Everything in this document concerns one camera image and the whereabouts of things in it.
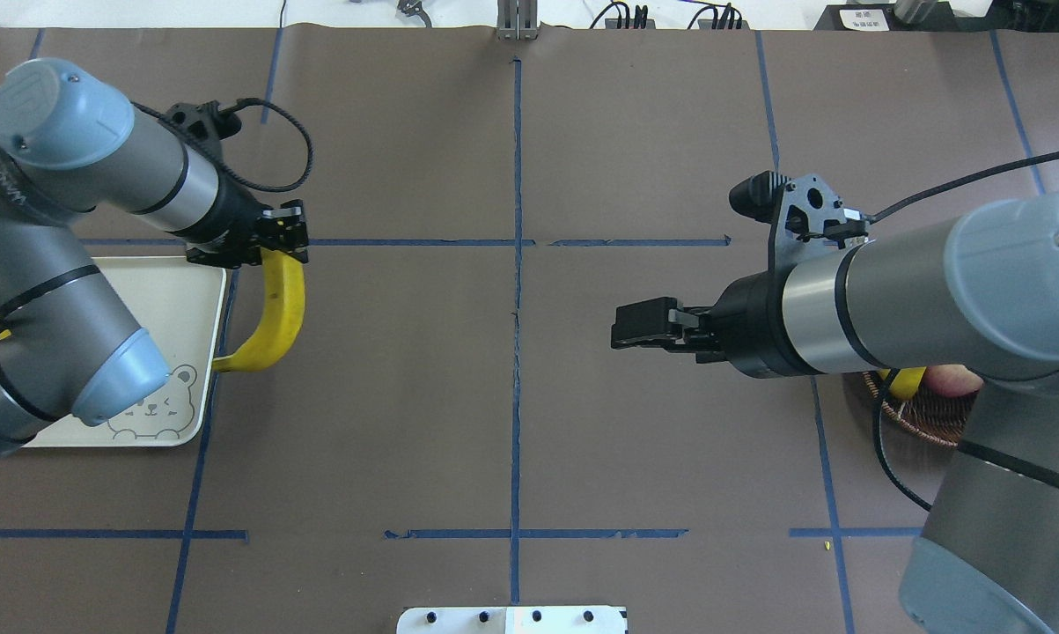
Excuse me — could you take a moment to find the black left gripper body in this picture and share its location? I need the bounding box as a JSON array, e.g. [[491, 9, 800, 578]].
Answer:
[[176, 180, 280, 269]]

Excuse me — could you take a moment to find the cream bear tray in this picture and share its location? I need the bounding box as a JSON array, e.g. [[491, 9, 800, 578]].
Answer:
[[26, 256, 228, 449]]

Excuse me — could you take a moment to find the black right camera cable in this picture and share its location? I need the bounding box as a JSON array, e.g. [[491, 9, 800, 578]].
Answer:
[[864, 143, 1059, 223]]

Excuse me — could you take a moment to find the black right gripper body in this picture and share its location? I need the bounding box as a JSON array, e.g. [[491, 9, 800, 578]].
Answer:
[[683, 270, 812, 379]]

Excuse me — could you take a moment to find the black left camera cable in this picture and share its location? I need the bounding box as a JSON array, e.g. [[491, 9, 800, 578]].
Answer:
[[133, 97, 315, 195]]

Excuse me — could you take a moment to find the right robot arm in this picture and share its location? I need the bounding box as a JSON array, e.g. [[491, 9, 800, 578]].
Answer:
[[611, 173, 1059, 633]]

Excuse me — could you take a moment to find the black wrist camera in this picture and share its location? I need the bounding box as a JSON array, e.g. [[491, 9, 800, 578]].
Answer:
[[164, 99, 243, 162], [729, 170, 870, 276]]

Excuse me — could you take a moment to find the brown wicker basket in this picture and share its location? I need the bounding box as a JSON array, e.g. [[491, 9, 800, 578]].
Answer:
[[880, 386, 979, 448]]

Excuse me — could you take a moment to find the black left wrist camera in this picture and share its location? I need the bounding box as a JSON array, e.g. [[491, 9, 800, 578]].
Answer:
[[164, 99, 243, 162]]

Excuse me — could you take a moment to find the black camera cable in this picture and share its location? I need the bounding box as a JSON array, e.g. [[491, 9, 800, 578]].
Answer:
[[133, 97, 315, 195], [864, 143, 1059, 223]]

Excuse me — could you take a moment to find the aluminium frame post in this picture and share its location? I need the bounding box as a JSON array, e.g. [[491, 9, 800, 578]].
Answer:
[[496, 0, 541, 41]]

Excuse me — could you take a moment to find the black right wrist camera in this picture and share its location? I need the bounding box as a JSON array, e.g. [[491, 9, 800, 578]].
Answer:
[[729, 170, 870, 276]]

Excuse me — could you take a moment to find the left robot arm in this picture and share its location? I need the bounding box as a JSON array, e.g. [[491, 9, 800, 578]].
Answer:
[[0, 57, 309, 459]]

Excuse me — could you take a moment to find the red pink apple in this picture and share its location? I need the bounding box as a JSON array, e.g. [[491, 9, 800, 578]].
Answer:
[[921, 365, 984, 398]]

